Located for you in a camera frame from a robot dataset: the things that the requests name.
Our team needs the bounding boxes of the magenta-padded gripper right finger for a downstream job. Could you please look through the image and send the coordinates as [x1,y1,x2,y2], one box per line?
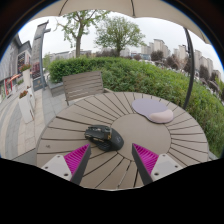
[131,142,184,187]

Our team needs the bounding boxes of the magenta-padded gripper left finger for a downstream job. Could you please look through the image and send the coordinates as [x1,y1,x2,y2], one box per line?
[40,143,92,186]

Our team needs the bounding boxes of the black computer mouse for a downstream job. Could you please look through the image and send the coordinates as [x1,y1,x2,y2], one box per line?
[84,124,125,152]

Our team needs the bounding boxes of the purple mouse pad with wrist rest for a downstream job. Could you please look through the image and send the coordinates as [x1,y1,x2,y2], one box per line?
[131,97,175,125]

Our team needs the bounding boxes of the white planter with flowers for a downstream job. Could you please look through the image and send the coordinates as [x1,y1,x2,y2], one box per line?
[18,89,36,124]
[19,63,33,89]

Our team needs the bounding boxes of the grey slatted outdoor chair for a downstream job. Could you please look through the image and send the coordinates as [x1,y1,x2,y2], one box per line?
[61,70,113,106]

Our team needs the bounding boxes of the black curved umbrella pole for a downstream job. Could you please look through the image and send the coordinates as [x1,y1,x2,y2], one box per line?
[182,26,196,110]

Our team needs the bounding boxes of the tall grey sign pillar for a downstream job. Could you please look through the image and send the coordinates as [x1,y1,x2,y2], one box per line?
[30,20,52,91]

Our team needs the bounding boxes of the group of high-rise buildings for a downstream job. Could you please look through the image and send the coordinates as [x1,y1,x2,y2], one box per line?
[124,38,214,76]

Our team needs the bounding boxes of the grey shopfront building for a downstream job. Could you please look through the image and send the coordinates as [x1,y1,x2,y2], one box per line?
[0,34,33,101]

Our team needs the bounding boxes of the thin-crowned tree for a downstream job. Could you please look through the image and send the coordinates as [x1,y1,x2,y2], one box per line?
[54,9,111,59]

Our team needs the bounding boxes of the round-crowned tree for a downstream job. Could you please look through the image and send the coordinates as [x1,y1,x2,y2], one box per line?
[94,15,147,58]

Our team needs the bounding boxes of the beige patio umbrella canopy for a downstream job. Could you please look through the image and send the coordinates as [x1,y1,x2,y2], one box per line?
[31,0,212,44]

